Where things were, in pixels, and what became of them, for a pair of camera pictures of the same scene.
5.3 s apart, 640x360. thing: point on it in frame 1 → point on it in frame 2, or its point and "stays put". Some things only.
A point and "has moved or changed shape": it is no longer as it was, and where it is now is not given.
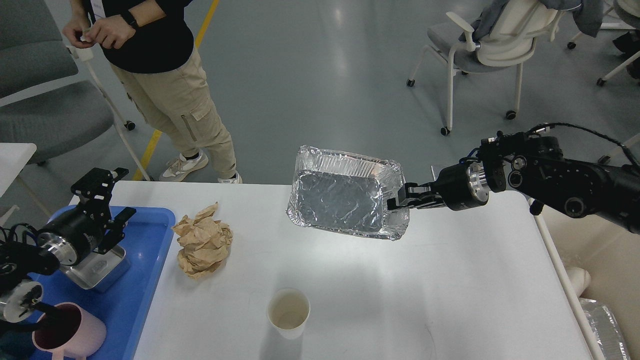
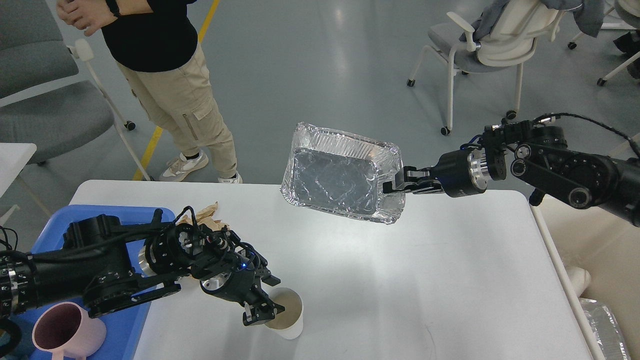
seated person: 149,45 stays put
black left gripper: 70,238 → 241,286
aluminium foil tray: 336,191 has moved or changed shape
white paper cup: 288,309 stays put
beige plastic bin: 610,251 stays put
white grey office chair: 507,43 stays put
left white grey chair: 51,94 stays put
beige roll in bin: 580,279 stays put
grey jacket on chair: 588,15 stays put
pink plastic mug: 68,330 stays put
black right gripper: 460,186 → 463,172
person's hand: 112,31 → 89,15
